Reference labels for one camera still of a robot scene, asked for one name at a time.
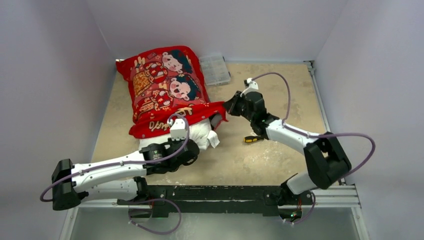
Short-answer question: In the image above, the white pillow insert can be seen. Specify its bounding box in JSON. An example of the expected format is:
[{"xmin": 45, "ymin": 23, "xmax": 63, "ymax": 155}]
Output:
[{"xmin": 138, "ymin": 119, "xmax": 220, "ymax": 152}]

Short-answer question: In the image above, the red printed pillowcase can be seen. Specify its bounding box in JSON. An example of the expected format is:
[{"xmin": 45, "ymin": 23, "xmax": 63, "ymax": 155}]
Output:
[{"xmin": 115, "ymin": 45, "xmax": 226, "ymax": 139}]

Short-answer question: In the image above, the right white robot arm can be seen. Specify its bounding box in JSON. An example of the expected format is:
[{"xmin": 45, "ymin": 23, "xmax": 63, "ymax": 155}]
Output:
[{"xmin": 223, "ymin": 91, "xmax": 352, "ymax": 204}]

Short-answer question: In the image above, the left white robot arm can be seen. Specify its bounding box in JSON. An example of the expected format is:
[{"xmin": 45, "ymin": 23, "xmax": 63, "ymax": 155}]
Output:
[{"xmin": 51, "ymin": 138, "xmax": 200, "ymax": 211}]

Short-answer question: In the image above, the yellow black screwdriver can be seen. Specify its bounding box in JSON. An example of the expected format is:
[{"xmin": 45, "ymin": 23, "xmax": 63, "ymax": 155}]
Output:
[{"xmin": 243, "ymin": 135, "xmax": 266, "ymax": 144}]

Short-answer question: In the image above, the clear plastic organizer box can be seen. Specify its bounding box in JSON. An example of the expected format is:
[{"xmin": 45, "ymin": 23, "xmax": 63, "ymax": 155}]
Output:
[{"xmin": 199, "ymin": 53, "xmax": 231, "ymax": 86}]

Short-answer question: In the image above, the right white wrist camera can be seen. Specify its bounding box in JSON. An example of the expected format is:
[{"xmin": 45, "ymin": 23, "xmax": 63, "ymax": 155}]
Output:
[{"xmin": 240, "ymin": 78, "xmax": 259, "ymax": 97}]

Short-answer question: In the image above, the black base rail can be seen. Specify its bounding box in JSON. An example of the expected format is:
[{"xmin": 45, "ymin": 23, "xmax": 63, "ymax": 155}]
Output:
[{"xmin": 117, "ymin": 177, "xmax": 314, "ymax": 219}]

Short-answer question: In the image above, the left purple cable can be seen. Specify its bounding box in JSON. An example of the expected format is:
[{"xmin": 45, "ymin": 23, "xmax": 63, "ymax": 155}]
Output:
[{"xmin": 39, "ymin": 113, "xmax": 191, "ymax": 203}]

